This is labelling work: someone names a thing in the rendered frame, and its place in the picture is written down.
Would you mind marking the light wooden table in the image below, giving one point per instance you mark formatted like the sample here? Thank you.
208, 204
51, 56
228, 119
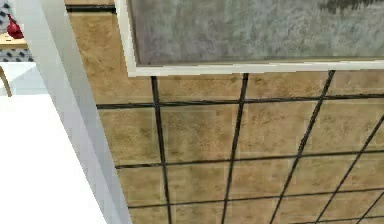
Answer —
10, 43

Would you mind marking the white framed grey picture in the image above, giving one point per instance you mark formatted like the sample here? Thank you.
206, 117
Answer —
253, 30

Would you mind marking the dark red vase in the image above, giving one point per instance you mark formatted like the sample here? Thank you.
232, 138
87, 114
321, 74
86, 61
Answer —
14, 28

